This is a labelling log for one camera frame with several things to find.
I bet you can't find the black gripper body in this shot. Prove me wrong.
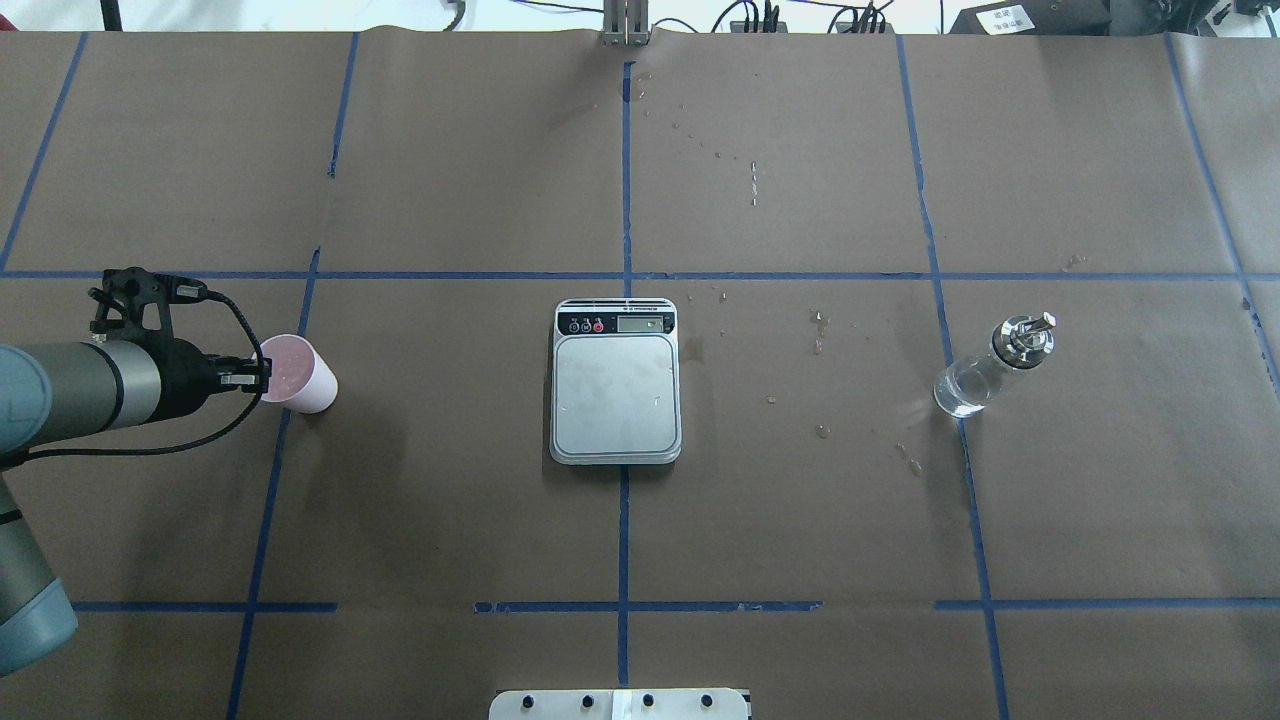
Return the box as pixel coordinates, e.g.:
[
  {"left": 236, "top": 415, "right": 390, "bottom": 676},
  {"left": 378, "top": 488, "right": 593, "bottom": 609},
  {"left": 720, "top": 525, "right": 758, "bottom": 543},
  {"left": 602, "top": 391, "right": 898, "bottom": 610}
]
[{"left": 150, "top": 338, "right": 233, "bottom": 423}]

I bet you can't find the pink paper cup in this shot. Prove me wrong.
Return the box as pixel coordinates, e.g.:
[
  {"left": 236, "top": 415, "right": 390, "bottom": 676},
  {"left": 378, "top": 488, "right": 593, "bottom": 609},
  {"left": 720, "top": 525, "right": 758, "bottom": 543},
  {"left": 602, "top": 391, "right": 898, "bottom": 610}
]
[{"left": 261, "top": 334, "right": 339, "bottom": 414}]

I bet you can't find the glass sauce bottle metal spout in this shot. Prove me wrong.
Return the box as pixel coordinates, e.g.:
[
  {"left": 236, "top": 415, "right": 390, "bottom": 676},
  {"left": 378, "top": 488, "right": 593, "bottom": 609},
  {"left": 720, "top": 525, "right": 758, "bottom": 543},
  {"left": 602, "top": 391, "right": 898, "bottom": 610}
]
[{"left": 933, "top": 313, "right": 1059, "bottom": 419}]

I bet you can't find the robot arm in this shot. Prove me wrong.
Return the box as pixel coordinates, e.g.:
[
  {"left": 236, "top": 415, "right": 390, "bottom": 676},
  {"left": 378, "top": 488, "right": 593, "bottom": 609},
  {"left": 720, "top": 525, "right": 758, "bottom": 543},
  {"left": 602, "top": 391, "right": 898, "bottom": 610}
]
[{"left": 1, "top": 340, "right": 273, "bottom": 676}]

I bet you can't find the digital kitchen scale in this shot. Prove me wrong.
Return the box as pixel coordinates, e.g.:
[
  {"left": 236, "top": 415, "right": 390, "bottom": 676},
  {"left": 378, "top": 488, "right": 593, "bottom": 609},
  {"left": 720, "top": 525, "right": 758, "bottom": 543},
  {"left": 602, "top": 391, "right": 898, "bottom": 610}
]
[{"left": 549, "top": 297, "right": 684, "bottom": 466}]

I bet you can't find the black power strip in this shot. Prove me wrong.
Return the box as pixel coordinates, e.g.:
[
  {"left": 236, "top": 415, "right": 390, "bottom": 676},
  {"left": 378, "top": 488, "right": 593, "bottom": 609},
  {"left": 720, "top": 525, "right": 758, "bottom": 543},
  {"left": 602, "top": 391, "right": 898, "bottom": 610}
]
[{"left": 712, "top": 1, "right": 897, "bottom": 35}]

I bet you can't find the black labelled box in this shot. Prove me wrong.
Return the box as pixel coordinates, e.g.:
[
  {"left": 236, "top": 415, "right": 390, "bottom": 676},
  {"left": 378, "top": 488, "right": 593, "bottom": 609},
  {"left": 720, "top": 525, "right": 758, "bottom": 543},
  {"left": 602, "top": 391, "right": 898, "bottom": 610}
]
[{"left": 946, "top": 1, "right": 1111, "bottom": 36}]

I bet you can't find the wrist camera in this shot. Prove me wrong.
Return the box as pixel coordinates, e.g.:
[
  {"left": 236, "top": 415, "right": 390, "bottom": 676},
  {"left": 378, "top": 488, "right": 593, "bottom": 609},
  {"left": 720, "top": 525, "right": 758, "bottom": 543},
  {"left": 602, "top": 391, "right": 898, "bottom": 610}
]
[{"left": 88, "top": 266, "right": 211, "bottom": 345}]

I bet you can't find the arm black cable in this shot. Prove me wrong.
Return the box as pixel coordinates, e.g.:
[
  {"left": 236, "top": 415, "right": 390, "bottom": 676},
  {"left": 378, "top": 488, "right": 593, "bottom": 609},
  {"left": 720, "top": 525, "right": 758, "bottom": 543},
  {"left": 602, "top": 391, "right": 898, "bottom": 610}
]
[{"left": 0, "top": 286, "right": 268, "bottom": 471}]

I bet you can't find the aluminium frame post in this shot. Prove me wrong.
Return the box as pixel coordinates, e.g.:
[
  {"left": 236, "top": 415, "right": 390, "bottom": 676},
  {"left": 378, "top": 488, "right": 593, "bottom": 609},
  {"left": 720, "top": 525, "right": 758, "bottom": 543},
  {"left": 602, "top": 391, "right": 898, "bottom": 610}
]
[{"left": 602, "top": 0, "right": 652, "bottom": 47}]

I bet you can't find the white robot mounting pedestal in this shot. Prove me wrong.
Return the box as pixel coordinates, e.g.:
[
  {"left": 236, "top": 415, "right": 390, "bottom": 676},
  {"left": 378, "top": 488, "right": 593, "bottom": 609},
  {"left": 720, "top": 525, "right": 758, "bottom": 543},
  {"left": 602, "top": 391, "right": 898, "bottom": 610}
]
[{"left": 488, "top": 687, "right": 753, "bottom": 719}]

